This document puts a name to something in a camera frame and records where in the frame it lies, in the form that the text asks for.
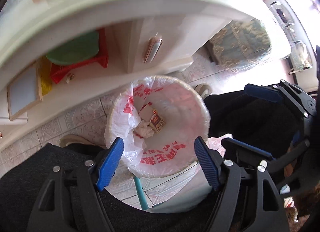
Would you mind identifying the beige cardboard piece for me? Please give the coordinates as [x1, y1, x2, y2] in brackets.
[139, 105, 154, 122]

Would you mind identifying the person's left leg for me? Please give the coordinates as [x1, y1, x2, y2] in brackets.
[0, 142, 225, 232]

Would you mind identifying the small red and gold box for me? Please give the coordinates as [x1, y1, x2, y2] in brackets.
[149, 109, 166, 134]

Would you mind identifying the green round lid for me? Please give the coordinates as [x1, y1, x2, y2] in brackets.
[46, 31, 100, 66]

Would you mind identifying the white coffee table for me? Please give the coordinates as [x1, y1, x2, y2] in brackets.
[0, 0, 255, 149]

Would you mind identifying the white red-printed plastic bin bag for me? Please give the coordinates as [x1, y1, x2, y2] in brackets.
[104, 75, 212, 178]

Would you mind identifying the patterned blue-green sofa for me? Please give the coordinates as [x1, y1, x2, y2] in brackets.
[206, 18, 272, 73]

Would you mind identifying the round beige waste bin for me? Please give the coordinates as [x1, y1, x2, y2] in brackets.
[104, 75, 215, 210]

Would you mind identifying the brown fuzzy cloth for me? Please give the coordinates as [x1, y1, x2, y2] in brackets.
[285, 183, 320, 232]

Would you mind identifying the red plastic basket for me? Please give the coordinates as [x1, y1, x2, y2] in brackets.
[50, 28, 109, 84]

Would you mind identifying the wooden framed board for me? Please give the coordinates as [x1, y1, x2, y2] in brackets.
[7, 62, 44, 122]

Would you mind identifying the metal drawer handle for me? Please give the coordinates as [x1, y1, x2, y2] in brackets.
[143, 33, 163, 64]

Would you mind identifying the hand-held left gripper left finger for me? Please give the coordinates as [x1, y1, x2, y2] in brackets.
[26, 136, 125, 232]

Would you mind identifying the beige slipper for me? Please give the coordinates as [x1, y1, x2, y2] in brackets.
[59, 134, 87, 147]
[194, 83, 213, 98]

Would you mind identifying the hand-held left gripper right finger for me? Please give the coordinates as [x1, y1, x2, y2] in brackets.
[194, 136, 288, 232]

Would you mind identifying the teal bar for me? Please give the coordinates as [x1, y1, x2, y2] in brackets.
[134, 176, 149, 210]

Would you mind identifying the crumpled white tissue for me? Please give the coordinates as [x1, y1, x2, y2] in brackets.
[135, 119, 156, 139]

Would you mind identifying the yellow plastic item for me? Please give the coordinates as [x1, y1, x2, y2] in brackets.
[37, 57, 53, 97]

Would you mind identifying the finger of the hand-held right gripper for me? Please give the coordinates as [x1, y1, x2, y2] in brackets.
[221, 137, 310, 180]
[244, 80, 317, 118]

